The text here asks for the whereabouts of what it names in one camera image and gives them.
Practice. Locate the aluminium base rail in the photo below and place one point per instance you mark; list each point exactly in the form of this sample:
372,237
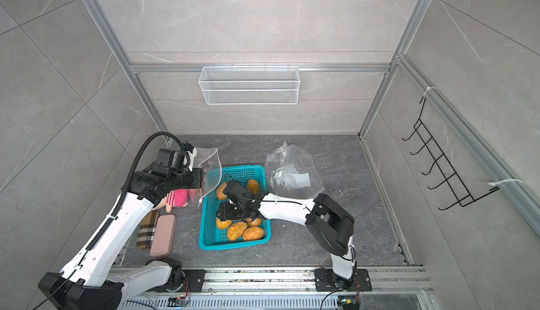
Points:
373,287

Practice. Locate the teal plastic basket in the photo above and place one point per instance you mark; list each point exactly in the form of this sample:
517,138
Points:
213,238

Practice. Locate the large yellow potato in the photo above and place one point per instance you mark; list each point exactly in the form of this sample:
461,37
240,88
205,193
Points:
222,225

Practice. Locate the wrinkled tan potato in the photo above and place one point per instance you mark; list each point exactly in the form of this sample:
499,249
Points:
220,192

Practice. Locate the pink plush doll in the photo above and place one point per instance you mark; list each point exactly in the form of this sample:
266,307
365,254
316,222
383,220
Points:
175,198

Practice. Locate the clear plastic bag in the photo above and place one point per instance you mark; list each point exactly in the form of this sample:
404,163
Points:
291,172

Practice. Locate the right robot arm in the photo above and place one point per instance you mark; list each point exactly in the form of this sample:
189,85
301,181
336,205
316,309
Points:
329,224

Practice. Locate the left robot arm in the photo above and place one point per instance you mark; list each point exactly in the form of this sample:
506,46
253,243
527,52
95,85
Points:
85,282

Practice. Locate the black wire hook rack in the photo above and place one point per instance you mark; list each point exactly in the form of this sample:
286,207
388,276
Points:
461,195

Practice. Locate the plaid fabric pouch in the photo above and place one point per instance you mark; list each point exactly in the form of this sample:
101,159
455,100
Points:
147,229

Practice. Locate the smooth brown potato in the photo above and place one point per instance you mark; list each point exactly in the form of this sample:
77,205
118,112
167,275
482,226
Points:
254,222

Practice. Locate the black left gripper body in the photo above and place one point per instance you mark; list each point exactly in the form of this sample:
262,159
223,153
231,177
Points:
196,182

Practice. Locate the pink rectangular case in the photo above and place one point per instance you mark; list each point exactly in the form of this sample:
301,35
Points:
163,236

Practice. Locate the wrinkled orange potato bottom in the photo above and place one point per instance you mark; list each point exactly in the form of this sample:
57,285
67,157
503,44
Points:
253,233

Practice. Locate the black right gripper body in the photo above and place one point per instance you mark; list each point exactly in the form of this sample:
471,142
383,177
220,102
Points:
233,211

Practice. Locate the white mesh wall basket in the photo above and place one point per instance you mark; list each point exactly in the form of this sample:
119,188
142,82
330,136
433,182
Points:
250,85

